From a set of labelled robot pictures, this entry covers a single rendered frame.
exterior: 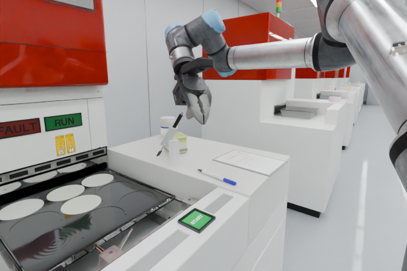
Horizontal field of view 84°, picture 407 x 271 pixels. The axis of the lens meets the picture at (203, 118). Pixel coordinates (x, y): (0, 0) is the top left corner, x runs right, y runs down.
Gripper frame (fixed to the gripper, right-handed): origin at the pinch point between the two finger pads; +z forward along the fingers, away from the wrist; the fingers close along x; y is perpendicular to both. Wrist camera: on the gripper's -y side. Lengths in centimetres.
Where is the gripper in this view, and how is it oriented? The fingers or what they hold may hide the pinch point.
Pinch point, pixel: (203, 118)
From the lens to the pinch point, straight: 59.5
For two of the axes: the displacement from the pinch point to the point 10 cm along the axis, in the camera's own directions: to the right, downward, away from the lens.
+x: -8.7, 0.1, -4.9
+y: -4.2, 5.0, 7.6
